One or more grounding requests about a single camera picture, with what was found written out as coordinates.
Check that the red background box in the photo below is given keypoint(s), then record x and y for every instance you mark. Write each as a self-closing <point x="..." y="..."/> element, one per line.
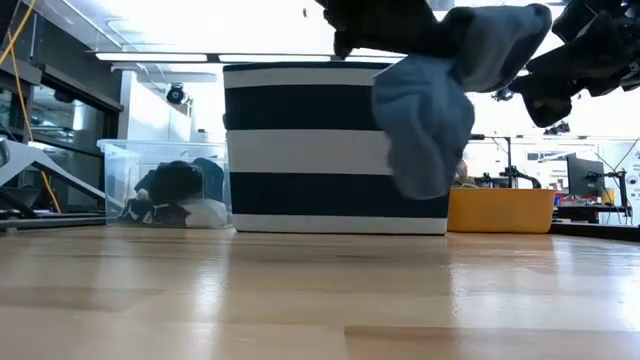
<point x="577" y="200"/>

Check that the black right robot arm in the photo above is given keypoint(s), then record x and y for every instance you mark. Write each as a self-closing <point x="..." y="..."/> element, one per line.
<point x="631" y="50"/>

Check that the navy white striped fabric basket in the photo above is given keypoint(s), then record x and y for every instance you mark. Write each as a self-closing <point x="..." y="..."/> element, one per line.
<point x="300" y="150"/>

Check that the black background monitor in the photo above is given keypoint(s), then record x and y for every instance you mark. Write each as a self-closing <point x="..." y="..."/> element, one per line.
<point x="585" y="175"/>

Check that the black briefs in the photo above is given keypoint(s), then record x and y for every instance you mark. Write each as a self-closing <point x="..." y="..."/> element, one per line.
<point x="175" y="182"/>

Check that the dark grey Puma boxers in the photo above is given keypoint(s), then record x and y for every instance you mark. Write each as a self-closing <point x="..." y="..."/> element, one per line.
<point x="160" y="215"/>

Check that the white cloth garment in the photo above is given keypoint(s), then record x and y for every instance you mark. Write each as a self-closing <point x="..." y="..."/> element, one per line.
<point x="205" y="214"/>

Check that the round black ceiling camera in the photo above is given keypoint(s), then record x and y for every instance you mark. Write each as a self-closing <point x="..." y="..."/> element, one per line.
<point x="175" y="94"/>

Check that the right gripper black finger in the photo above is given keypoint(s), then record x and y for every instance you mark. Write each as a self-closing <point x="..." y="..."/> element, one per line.
<point x="380" y="22"/>

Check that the orange plastic bin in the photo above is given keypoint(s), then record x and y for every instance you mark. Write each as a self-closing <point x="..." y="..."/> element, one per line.
<point x="500" y="210"/>

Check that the clear plastic bin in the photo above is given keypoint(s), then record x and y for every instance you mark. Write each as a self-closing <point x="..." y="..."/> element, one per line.
<point x="115" y="165"/>

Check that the person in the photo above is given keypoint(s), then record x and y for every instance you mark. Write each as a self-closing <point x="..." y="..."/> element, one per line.
<point x="461" y="174"/>

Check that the blue sock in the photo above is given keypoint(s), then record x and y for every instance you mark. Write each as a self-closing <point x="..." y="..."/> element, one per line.
<point x="425" y="125"/>

